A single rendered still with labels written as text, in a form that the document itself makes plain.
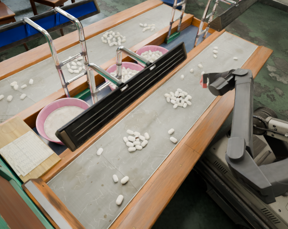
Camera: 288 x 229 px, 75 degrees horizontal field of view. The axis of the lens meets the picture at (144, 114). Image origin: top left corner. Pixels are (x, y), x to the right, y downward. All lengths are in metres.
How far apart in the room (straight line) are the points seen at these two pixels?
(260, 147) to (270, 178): 1.01
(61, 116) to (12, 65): 0.49
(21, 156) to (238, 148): 0.81
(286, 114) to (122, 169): 2.19
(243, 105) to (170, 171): 0.40
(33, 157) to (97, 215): 0.35
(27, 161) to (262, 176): 0.81
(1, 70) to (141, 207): 1.07
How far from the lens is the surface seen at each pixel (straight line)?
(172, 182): 0.84
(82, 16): 1.13
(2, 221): 0.37
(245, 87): 0.77
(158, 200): 0.81
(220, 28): 1.19
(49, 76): 1.28
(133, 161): 0.88
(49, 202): 0.74
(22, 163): 0.92
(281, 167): 0.54
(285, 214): 1.40
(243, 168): 0.53
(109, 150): 0.90
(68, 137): 0.55
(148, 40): 1.53
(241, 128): 0.63
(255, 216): 1.46
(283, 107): 2.77
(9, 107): 1.18
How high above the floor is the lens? 1.55
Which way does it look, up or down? 52 degrees down
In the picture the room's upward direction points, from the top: 9 degrees clockwise
